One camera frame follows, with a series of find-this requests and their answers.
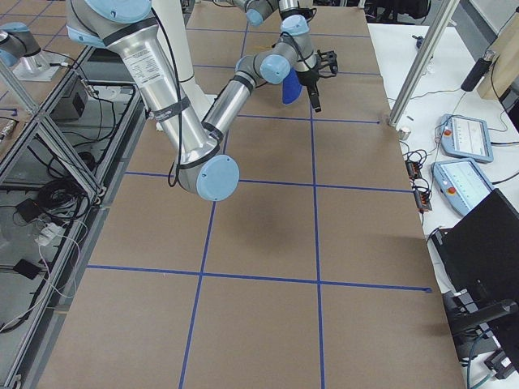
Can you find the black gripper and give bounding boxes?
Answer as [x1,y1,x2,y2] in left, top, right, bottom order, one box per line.
[295,50,338,113]

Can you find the blue towel grey trim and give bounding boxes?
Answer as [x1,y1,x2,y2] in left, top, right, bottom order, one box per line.
[281,68,302,105]

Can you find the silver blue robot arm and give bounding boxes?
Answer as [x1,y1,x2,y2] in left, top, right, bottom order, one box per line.
[1,22,58,83]
[66,0,337,201]

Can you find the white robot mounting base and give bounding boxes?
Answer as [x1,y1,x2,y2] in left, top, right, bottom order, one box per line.
[152,0,216,120]

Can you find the brown table mat blue grid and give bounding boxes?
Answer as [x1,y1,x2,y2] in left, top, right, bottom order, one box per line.
[38,7,463,388]

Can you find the black monitor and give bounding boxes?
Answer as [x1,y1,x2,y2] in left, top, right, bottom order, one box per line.
[432,189,518,352]

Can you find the teach pendant near post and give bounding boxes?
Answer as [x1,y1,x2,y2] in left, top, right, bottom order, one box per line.
[439,114,494,164]

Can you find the grey aluminium frame post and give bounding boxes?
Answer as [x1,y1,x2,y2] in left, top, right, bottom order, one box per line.
[387,0,460,128]

